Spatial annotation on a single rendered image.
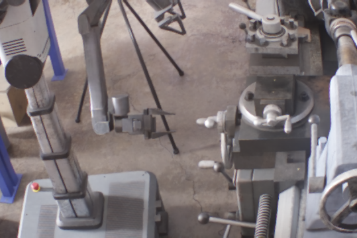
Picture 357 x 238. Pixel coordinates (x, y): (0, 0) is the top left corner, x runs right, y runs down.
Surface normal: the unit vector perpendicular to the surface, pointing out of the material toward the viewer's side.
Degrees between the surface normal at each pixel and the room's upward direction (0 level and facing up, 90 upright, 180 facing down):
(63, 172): 90
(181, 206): 0
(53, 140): 90
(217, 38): 0
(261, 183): 90
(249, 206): 90
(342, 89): 0
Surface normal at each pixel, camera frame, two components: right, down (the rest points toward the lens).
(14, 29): -0.01, 0.63
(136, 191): -0.17, -0.77
